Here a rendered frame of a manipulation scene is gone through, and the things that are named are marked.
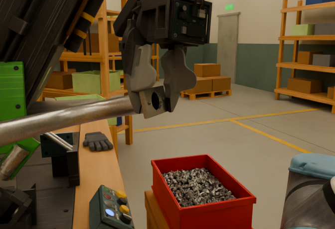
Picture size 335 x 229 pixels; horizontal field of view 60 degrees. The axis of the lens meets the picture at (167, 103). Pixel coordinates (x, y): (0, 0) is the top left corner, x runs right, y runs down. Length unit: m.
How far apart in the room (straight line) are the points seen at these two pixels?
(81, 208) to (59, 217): 0.06
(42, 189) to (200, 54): 10.31
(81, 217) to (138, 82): 0.48
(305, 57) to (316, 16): 1.05
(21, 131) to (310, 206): 0.38
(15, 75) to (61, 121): 0.33
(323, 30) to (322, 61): 0.60
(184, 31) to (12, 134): 0.24
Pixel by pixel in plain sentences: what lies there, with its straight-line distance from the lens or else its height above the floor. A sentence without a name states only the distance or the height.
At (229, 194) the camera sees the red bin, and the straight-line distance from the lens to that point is 0.90.
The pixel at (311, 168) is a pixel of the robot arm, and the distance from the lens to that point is 0.52.
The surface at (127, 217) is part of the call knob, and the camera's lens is 0.70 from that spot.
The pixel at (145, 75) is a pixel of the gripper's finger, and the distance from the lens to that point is 0.37.
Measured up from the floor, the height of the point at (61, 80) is 0.84.
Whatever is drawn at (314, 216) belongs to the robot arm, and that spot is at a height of 1.11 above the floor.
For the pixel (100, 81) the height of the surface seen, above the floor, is 0.88.
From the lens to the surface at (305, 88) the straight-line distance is 6.66.
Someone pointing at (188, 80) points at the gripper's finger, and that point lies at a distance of 0.41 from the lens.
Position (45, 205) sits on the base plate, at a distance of 0.86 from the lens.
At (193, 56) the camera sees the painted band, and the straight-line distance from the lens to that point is 10.89.
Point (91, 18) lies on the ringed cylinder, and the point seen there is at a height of 1.39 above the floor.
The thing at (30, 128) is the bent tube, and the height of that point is 1.21.
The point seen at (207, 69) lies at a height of 0.62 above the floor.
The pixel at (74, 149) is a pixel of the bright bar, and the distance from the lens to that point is 0.91.
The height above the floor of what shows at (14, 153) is 1.08.
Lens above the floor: 1.32
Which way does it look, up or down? 12 degrees down
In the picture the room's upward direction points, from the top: straight up
